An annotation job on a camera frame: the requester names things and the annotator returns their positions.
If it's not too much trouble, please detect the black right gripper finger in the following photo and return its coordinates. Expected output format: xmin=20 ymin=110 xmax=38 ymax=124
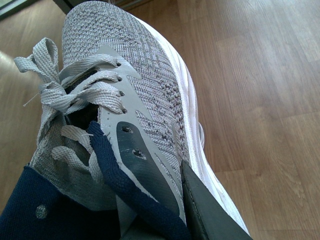
xmin=181 ymin=161 xmax=251 ymax=240

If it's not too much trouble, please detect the grey sneaker white sole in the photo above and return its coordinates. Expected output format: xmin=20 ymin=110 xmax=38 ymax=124
xmin=0 ymin=1 xmax=250 ymax=240

